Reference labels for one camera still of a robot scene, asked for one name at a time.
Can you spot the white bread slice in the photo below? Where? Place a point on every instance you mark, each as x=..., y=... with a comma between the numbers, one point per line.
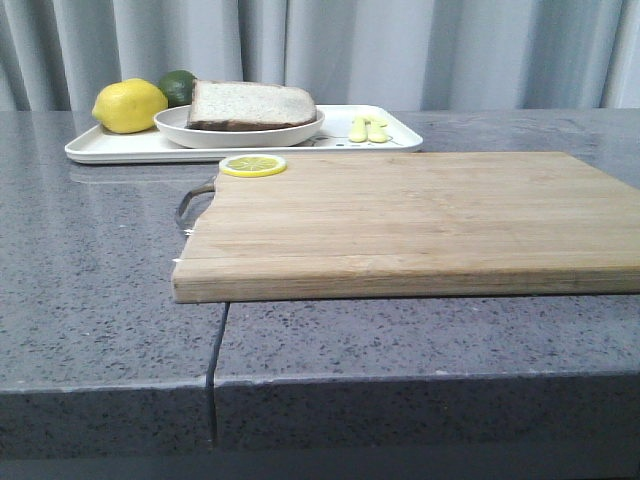
x=248, y=106

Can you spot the white round plate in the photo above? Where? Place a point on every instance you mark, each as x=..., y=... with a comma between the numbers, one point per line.
x=172, y=123

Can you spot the white rectangular tray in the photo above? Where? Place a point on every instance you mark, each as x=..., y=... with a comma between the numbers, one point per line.
x=98, y=146

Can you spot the wooden cutting board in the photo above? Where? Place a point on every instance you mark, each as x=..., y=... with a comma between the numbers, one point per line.
x=414, y=224

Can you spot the lemon slice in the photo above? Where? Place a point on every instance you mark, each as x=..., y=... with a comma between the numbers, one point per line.
x=252, y=166

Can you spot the pale yellow utensil left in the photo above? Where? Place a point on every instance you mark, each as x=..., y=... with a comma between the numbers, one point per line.
x=358, y=132

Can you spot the pale yellow utensil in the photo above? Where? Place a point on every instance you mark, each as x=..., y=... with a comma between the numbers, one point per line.
x=358, y=132
x=375, y=129

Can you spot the pale yellow utensil right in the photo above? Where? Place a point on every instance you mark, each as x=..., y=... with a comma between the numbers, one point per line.
x=375, y=129

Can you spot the green lime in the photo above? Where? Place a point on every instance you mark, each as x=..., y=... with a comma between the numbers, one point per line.
x=177, y=86

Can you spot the yellow lemon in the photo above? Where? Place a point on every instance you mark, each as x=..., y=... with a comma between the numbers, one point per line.
x=129, y=106

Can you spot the grey curtain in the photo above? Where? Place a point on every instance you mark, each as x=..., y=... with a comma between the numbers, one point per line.
x=402, y=55

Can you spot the metal cutting board handle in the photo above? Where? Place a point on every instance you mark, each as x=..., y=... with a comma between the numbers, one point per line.
x=193, y=204

